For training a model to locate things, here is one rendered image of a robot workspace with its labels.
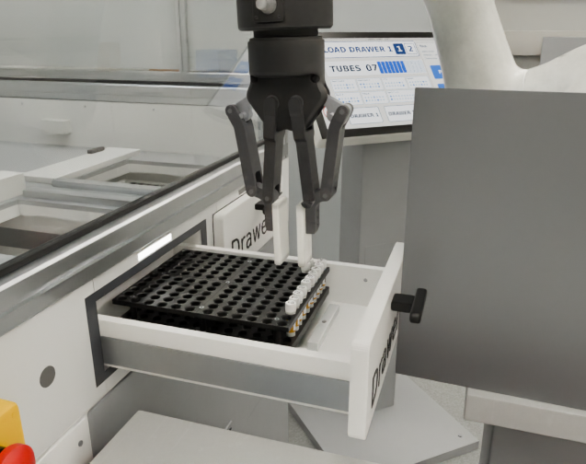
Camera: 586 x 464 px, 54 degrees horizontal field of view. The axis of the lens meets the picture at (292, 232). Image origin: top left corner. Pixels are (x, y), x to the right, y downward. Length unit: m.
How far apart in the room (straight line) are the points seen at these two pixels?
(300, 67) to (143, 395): 0.48
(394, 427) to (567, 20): 2.98
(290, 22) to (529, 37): 3.61
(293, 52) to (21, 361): 0.38
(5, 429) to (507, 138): 0.57
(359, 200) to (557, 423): 0.95
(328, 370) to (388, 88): 1.06
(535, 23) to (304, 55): 3.65
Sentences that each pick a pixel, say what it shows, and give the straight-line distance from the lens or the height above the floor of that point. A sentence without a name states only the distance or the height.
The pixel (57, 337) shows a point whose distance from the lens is 0.64.
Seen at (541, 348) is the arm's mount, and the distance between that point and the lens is 0.78.
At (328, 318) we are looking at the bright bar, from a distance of 0.76.
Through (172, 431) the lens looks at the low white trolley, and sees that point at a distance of 0.72.
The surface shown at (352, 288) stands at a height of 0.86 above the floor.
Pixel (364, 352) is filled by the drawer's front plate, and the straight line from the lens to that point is 0.55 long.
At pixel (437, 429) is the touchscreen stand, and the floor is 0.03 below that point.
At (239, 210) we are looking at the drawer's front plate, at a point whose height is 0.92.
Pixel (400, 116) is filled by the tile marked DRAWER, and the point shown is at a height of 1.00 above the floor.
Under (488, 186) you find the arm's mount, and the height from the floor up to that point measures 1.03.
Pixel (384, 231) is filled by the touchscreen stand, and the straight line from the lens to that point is 1.67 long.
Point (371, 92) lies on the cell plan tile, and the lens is 1.51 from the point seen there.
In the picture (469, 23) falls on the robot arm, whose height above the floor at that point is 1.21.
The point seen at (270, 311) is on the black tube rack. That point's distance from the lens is 0.66.
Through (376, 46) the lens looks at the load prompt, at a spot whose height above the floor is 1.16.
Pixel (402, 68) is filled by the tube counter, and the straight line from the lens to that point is 1.61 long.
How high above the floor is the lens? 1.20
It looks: 19 degrees down
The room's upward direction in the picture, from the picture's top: straight up
